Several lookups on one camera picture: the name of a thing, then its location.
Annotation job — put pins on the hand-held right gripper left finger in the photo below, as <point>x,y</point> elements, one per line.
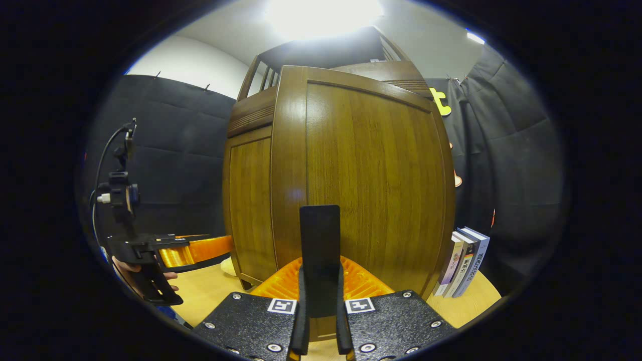
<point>299,331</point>

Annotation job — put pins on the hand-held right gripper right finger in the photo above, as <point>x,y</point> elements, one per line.
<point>343,331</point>

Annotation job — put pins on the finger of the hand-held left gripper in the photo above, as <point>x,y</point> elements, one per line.
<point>185,237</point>
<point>200,250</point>

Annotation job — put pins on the wooden shoe cabinet door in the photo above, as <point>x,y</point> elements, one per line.
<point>376,175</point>
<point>251,200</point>

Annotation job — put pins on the wooden double-door shoe cabinet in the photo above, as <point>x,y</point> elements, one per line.
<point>321,52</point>

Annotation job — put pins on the cream soft object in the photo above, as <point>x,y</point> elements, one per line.
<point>228,266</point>

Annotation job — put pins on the black backdrop cloth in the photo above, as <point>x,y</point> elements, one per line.
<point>170,150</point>
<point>511,165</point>

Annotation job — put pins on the purple cover book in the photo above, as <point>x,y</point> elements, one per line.
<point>450,268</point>

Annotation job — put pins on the white spine book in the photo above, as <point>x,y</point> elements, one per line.
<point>464,268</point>

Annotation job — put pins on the blue grey spine book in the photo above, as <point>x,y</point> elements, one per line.
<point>479,260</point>

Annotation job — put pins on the large ceiling light panel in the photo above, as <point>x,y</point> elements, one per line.
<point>321,15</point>

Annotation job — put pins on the small ceiling light panel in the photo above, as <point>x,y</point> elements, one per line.
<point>475,37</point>

